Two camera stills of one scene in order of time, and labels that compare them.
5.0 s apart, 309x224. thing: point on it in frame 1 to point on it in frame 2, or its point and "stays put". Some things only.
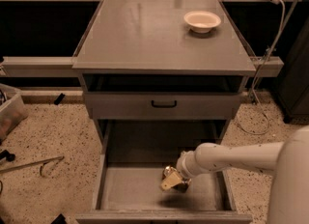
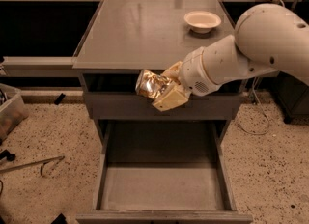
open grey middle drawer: [131, 159] stays put
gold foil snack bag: [182, 186] to [152, 84]
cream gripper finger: [173, 180] to [176, 95]
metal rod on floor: [42, 162] stays put
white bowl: [202, 21] stays put
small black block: [59, 98] stays put
